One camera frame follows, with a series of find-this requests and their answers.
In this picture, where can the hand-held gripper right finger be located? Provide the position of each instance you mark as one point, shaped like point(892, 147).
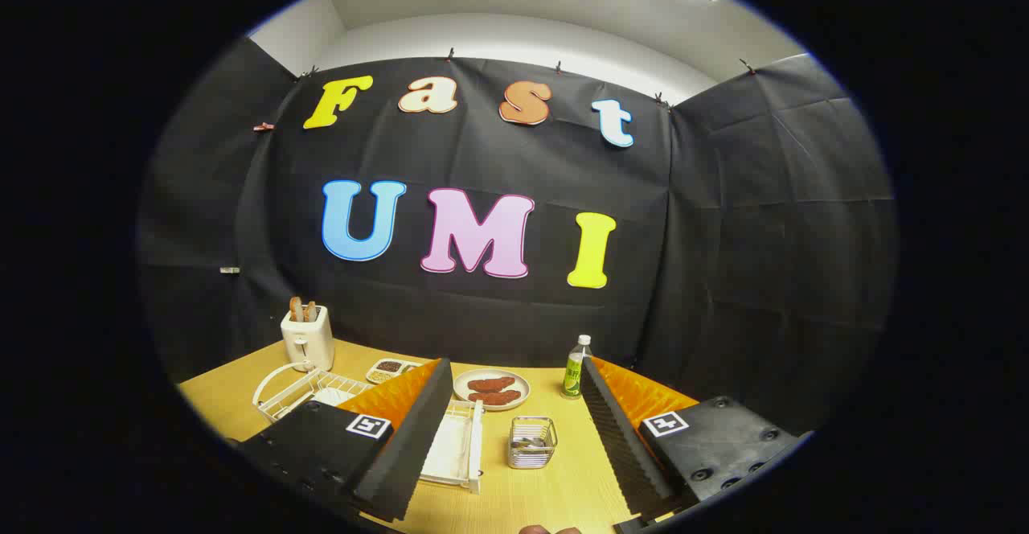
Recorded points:
point(619, 445)

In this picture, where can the green label drink bottle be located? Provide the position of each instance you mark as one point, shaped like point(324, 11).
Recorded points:
point(574, 377)

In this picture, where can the black backdrop cloth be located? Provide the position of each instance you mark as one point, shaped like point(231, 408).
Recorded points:
point(498, 317)

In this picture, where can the white divided bean dish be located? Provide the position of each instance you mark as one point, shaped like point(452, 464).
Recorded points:
point(390, 370)

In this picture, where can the white toaster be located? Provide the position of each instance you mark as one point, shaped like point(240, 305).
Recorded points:
point(309, 345)

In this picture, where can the brown sausage piece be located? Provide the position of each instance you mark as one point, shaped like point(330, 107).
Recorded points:
point(490, 384)
point(497, 397)

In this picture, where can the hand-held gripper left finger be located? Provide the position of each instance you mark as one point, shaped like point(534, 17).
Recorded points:
point(410, 453)

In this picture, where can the beige plate with sausages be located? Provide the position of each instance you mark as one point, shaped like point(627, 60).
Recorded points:
point(462, 393)

